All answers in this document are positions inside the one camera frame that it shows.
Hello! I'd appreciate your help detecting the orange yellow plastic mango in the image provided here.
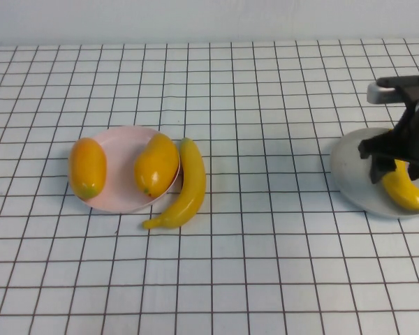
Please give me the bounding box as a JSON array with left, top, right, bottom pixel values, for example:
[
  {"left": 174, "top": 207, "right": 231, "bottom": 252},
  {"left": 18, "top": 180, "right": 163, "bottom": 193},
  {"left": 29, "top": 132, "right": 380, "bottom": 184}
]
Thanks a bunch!
[
  {"left": 134, "top": 134, "right": 180, "bottom": 198},
  {"left": 68, "top": 137, "right": 108, "bottom": 200}
]

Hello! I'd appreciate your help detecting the grey round plate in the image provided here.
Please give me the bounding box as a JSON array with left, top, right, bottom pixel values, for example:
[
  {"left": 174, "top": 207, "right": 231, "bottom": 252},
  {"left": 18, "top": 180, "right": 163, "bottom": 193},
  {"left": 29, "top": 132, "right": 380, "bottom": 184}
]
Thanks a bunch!
[{"left": 330, "top": 127, "right": 419, "bottom": 219}]

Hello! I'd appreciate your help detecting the white black grid tablecloth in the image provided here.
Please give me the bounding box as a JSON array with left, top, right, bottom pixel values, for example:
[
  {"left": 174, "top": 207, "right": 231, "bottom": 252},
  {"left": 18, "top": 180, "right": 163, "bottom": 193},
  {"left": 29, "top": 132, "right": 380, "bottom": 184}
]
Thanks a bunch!
[{"left": 0, "top": 36, "right": 419, "bottom": 335}]

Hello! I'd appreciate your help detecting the yellow plastic banana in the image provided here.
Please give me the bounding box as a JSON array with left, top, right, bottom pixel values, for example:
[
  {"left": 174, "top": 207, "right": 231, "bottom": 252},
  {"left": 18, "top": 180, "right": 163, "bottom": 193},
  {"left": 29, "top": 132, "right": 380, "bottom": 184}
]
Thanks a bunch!
[
  {"left": 382, "top": 158, "right": 419, "bottom": 212},
  {"left": 142, "top": 137, "right": 207, "bottom": 230}
]

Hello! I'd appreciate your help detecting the pink round plate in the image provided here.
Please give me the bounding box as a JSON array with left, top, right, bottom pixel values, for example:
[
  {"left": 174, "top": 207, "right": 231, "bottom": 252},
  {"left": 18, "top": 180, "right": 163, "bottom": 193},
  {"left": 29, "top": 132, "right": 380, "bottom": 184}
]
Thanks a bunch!
[{"left": 69, "top": 125, "right": 182, "bottom": 214}]

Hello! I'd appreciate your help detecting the right silver black wrist camera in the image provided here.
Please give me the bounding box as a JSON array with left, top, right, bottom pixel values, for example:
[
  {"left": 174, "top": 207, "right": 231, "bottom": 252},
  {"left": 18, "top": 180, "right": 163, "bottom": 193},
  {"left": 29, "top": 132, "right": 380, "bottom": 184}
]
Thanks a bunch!
[{"left": 366, "top": 75, "right": 419, "bottom": 105}]

